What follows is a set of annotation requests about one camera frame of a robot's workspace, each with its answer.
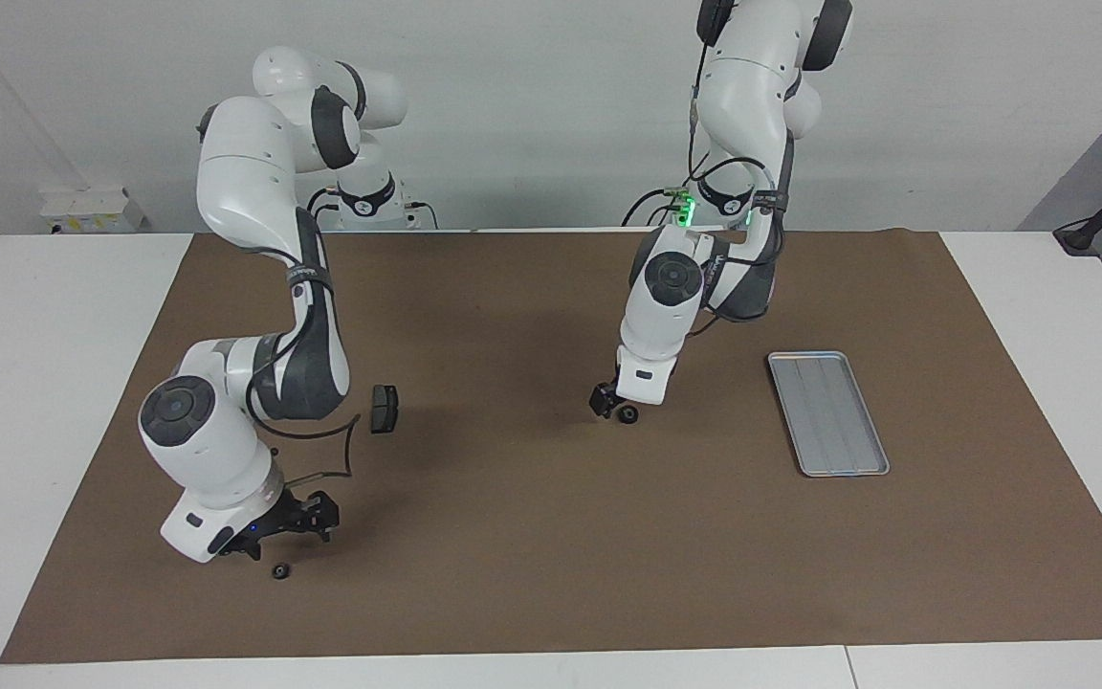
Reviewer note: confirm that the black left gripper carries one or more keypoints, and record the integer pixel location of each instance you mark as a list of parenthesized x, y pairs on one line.
[(610, 388)]

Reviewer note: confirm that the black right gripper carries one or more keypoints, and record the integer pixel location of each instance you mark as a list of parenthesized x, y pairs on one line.
[(278, 517)]

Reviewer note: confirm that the large black bearing gear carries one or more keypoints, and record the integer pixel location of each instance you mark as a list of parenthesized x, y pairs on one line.
[(621, 416)]

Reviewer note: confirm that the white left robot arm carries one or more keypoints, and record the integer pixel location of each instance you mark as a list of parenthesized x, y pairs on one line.
[(752, 96)]

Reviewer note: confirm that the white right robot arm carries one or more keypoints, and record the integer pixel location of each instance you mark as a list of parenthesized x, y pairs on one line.
[(254, 163)]

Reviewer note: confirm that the silver metal tray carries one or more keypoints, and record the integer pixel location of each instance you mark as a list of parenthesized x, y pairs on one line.
[(828, 411)]

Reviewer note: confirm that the rectangular dark grey brake pad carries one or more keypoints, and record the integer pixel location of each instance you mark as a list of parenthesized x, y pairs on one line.
[(384, 409)]

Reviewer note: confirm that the brown table mat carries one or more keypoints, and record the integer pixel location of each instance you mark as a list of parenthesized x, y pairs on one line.
[(513, 536)]

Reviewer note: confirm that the white power strip box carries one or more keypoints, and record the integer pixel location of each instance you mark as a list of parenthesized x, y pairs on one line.
[(82, 206)]

